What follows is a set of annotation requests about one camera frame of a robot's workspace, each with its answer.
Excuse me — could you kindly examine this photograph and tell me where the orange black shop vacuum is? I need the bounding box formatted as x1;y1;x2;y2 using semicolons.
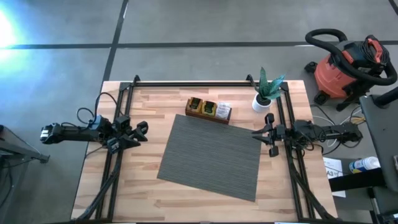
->
304;34;392;111

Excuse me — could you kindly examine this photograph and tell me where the black metal stand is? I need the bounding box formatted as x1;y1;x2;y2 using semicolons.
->
0;124;50;218

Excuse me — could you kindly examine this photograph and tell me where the black aluminium table frame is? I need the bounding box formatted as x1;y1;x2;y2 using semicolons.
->
74;74;338;223

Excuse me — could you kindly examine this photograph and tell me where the floor cable bundle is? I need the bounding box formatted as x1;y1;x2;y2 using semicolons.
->
310;104;368;149

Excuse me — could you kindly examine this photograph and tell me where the grey woven placemat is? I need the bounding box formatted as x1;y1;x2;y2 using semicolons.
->
157;114;262;202

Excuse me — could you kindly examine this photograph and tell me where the black vacuum hose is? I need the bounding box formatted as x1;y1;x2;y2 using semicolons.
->
305;28;398;86

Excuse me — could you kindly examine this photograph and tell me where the green snake plant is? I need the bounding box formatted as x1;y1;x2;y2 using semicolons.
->
255;67;286;101

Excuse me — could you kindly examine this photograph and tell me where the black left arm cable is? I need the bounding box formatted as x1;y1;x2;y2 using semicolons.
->
76;91;121;125

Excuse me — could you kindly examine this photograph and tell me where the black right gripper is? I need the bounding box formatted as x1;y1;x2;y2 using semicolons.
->
251;113;287;158

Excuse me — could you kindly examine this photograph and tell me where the white round plant pot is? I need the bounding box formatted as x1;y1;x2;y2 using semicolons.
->
251;93;273;113

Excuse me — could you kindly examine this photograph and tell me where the black metal beam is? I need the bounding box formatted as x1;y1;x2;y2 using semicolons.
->
328;167;388;192

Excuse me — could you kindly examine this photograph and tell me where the white blue spray can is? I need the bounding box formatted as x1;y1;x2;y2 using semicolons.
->
348;156;381;174

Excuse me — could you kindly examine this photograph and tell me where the dark grey equipment stand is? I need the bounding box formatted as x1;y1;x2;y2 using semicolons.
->
359;86;398;224

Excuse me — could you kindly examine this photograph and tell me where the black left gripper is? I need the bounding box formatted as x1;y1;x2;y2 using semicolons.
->
107;115;149;154

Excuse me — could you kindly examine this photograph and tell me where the yellow green foil tea packet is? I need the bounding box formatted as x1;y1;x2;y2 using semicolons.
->
201;100;218;116

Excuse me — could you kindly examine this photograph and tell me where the orange white paper tea packet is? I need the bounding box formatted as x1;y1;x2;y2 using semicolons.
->
215;102;232;120

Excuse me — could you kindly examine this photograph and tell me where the white paper sheet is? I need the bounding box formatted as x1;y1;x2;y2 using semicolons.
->
322;157;346;198

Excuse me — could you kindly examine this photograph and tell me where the brown wooden tea organizer box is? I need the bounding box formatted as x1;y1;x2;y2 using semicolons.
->
185;96;233;125

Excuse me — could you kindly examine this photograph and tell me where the orange red foil tea packet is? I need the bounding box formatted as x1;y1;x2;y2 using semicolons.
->
188;96;203;111

